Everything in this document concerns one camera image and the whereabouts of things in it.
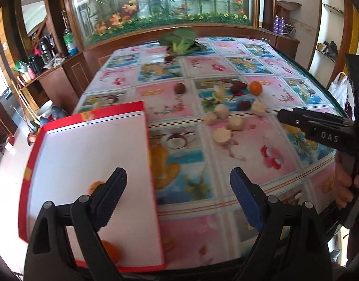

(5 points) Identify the green leafy vegetable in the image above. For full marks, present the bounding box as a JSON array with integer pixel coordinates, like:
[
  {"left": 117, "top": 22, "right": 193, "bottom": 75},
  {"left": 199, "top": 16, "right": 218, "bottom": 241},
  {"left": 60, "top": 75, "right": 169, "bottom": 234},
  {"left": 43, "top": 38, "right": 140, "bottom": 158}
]
[{"left": 159, "top": 28, "right": 207, "bottom": 57}]

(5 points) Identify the flower bamboo glass panel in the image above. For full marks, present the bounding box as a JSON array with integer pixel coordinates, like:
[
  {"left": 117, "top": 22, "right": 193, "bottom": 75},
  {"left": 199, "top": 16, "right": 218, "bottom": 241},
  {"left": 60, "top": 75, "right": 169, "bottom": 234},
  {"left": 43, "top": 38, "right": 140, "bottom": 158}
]
[{"left": 72, "top": 0, "right": 254, "bottom": 46}]

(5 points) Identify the white plastic bag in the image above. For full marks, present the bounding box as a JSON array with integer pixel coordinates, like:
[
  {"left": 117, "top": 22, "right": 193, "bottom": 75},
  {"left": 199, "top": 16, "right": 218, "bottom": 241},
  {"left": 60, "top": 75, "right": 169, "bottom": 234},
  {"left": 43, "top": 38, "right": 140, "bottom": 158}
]
[{"left": 328, "top": 72, "right": 355, "bottom": 120}]

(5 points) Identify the orange tangerine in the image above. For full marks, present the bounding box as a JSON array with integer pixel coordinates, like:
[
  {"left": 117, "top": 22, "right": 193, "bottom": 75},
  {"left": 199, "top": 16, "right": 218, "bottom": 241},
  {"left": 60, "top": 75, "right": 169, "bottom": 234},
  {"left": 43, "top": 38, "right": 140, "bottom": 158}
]
[
  {"left": 249, "top": 81, "right": 263, "bottom": 96},
  {"left": 102, "top": 240, "right": 121, "bottom": 265},
  {"left": 87, "top": 181, "right": 104, "bottom": 195}
]

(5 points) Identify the white basin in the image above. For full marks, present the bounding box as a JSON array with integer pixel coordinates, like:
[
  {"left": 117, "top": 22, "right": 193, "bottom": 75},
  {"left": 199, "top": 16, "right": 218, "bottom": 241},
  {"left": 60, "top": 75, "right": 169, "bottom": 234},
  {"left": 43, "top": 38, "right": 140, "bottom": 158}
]
[{"left": 35, "top": 100, "right": 53, "bottom": 118}]

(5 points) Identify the person's right hand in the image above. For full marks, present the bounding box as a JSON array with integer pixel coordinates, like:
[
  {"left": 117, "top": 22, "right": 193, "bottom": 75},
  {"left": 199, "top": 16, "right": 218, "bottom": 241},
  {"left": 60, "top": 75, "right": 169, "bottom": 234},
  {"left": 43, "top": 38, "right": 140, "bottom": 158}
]
[{"left": 334, "top": 152, "right": 359, "bottom": 209}]

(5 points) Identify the black kettle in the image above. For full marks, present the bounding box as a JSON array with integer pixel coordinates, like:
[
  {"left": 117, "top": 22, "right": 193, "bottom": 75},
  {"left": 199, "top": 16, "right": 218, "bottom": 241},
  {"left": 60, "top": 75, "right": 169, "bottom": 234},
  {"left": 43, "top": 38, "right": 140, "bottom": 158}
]
[{"left": 38, "top": 36, "right": 55, "bottom": 64}]

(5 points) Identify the orange tangerine in box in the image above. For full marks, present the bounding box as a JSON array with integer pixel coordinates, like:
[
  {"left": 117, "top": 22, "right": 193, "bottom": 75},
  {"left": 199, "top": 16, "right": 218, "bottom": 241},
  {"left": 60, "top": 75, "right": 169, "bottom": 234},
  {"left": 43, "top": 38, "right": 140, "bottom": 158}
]
[
  {"left": 87, "top": 181, "right": 104, "bottom": 195},
  {"left": 102, "top": 240, "right": 121, "bottom": 265}
]

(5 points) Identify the red white shallow box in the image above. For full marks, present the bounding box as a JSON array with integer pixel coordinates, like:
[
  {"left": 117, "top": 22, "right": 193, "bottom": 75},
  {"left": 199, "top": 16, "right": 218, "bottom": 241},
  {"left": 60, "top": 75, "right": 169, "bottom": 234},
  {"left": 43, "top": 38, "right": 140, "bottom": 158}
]
[{"left": 18, "top": 101, "right": 165, "bottom": 272}]

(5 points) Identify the brown round fruit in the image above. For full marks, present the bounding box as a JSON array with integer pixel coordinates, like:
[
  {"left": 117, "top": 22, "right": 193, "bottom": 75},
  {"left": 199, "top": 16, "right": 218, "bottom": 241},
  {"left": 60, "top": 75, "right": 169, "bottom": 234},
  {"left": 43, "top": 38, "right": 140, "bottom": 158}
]
[{"left": 173, "top": 82, "right": 186, "bottom": 95}]

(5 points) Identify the purple spray bottle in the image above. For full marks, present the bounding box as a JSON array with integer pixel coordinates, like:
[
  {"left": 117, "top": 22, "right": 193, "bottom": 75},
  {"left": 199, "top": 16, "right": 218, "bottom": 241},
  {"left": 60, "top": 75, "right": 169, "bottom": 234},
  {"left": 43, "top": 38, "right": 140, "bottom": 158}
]
[
  {"left": 272, "top": 15, "right": 280, "bottom": 34},
  {"left": 278, "top": 17, "right": 286, "bottom": 36}
]

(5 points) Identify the beige cake piece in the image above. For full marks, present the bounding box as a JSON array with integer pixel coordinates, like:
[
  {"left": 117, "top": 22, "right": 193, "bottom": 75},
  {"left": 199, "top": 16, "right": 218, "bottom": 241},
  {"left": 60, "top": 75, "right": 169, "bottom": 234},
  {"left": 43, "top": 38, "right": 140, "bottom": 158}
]
[
  {"left": 213, "top": 128, "right": 232, "bottom": 145},
  {"left": 214, "top": 104, "right": 230, "bottom": 119},
  {"left": 251, "top": 100, "right": 266, "bottom": 117},
  {"left": 227, "top": 115, "right": 244, "bottom": 131},
  {"left": 203, "top": 111, "right": 218, "bottom": 126}
]

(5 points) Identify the grey thermos flask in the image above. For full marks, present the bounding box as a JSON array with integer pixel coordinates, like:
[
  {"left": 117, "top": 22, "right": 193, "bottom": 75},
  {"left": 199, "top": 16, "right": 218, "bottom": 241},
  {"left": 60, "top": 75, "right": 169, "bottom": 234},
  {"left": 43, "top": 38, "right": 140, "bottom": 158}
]
[{"left": 51, "top": 106, "right": 69, "bottom": 120}]

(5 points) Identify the blue thermos flask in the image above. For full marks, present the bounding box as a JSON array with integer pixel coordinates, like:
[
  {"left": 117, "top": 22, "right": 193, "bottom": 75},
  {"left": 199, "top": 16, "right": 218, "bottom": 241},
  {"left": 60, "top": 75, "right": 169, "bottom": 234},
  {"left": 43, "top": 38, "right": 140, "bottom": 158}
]
[{"left": 39, "top": 117, "right": 53, "bottom": 127}]

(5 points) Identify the dark red date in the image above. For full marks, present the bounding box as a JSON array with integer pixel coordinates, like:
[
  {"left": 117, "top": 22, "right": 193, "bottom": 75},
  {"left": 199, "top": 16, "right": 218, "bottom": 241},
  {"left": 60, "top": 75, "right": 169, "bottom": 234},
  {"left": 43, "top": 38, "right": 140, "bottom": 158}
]
[
  {"left": 230, "top": 81, "right": 248, "bottom": 94},
  {"left": 237, "top": 101, "right": 252, "bottom": 111}
]

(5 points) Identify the fruit pattern tablecloth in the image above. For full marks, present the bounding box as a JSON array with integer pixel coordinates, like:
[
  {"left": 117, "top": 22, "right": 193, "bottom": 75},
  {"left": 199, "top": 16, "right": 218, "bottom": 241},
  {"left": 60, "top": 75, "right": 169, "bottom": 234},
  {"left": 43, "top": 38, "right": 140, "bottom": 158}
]
[{"left": 75, "top": 37, "right": 340, "bottom": 270}]

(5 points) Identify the green soda bottle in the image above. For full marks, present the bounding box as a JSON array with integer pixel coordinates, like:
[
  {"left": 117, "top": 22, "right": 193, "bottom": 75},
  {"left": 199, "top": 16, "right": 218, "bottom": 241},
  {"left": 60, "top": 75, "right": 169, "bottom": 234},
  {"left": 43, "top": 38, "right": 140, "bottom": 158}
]
[{"left": 63, "top": 27, "right": 79, "bottom": 56}]

